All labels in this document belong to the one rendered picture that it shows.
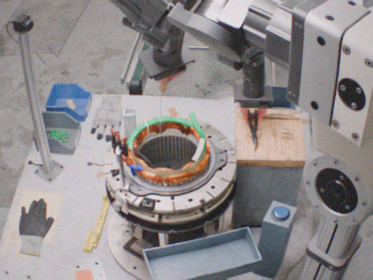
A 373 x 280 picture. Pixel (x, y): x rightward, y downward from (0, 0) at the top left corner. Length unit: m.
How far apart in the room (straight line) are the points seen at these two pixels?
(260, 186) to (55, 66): 2.43
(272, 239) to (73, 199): 0.67
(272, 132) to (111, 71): 2.16
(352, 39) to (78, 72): 3.20
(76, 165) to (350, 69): 1.45
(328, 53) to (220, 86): 2.89
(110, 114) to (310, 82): 1.50
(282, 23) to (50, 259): 1.22
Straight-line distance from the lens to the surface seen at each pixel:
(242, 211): 1.60
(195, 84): 3.40
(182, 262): 1.28
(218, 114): 2.00
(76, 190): 1.78
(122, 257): 1.57
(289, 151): 1.48
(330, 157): 0.86
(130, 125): 1.41
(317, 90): 0.54
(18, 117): 3.38
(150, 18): 0.97
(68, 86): 2.09
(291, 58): 0.54
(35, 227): 1.68
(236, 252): 1.30
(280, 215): 1.35
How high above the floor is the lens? 2.08
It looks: 43 degrees down
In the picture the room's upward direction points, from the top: 1 degrees counter-clockwise
